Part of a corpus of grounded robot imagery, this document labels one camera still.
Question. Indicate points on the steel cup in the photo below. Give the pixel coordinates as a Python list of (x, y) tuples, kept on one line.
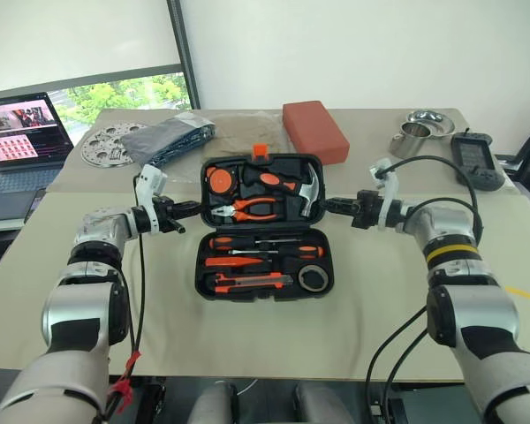
[(408, 141)]

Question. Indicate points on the black handheld screen device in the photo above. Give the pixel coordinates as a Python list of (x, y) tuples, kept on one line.
[(474, 163)]

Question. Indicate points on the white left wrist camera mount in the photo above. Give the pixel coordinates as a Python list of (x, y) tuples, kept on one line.
[(152, 181)]

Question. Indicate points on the orange black tape measure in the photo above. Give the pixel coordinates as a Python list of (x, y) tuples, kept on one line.
[(221, 181)]

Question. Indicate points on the black plastic tool case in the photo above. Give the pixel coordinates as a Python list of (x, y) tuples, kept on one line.
[(265, 229)]

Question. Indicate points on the black orange utility knife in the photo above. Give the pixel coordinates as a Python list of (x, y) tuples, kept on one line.
[(247, 282)]

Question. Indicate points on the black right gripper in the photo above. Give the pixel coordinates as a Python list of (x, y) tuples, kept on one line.
[(366, 209)]

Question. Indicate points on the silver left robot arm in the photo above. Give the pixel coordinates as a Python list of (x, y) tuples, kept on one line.
[(84, 309)]

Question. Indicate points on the red brown rectangular block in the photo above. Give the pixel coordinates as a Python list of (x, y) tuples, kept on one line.
[(315, 130)]

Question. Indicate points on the yellow floor tape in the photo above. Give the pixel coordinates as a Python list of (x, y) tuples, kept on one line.
[(527, 294)]

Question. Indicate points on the open laptop with pink screen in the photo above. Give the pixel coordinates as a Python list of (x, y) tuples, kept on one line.
[(17, 146)]

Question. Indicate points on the shiny steel dish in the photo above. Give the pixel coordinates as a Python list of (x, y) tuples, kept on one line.
[(430, 119)]

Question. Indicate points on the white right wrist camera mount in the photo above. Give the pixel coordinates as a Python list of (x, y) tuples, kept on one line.
[(391, 185)]

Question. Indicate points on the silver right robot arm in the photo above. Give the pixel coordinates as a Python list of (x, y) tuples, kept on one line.
[(468, 309)]

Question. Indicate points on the orange tester screwdriver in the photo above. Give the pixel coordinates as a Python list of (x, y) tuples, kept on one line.
[(234, 261)]

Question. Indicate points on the beige table cover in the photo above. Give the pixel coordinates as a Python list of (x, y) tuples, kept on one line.
[(265, 340), (366, 146)]

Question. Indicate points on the round perforated metal disc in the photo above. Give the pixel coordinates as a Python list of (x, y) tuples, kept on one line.
[(101, 148)]

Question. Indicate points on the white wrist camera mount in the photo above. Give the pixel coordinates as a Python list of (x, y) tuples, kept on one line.
[(391, 185), (152, 181)]

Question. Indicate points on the grey bag with blue cloth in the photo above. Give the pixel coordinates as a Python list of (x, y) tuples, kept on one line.
[(159, 139)]

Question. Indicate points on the grey window frame post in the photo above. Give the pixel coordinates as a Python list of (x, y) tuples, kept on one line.
[(183, 53)]

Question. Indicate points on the grey rounded cylinder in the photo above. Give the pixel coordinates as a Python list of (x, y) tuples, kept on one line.
[(212, 404), (322, 404)]

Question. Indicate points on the white roller blind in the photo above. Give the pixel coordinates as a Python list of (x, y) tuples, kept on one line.
[(70, 40)]

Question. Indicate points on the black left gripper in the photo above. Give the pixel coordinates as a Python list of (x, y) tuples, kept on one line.
[(167, 212)]

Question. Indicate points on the black electrical tape roll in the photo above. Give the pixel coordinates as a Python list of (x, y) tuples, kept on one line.
[(301, 279)]

